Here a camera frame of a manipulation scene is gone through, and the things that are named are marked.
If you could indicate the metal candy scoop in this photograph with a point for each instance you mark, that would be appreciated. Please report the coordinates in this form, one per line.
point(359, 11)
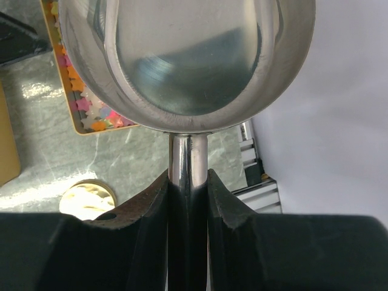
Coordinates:
point(190, 69)

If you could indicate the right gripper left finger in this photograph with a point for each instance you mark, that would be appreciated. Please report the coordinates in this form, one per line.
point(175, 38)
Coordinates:
point(123, 249)

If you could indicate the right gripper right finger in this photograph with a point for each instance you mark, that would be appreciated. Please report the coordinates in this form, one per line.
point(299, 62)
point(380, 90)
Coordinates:
point(255, 251)

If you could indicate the gold tin with popsicle candies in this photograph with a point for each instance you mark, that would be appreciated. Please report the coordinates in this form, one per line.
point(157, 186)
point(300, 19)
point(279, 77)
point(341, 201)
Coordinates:
point(10, 163)

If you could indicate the gold tin with gummy candies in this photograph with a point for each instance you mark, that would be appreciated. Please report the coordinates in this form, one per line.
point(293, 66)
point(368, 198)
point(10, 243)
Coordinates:
point(89, 115)

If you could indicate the wooden jar lid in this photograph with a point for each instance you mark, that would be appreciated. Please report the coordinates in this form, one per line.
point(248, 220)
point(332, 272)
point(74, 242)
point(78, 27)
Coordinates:
point(87, 200)

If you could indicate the aluminium rail frame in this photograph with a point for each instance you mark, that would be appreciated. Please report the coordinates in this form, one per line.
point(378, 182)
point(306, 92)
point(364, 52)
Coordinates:
point(261, 193)

